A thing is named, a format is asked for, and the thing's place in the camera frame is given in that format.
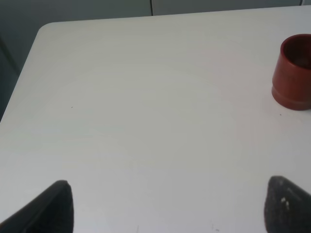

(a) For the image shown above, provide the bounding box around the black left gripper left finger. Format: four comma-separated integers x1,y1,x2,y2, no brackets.
0,180,74,233

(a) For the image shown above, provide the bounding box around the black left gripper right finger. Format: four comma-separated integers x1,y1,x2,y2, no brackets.
264,176,311,233

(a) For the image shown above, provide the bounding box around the red plastic cup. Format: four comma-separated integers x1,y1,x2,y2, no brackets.
272,34,311,111

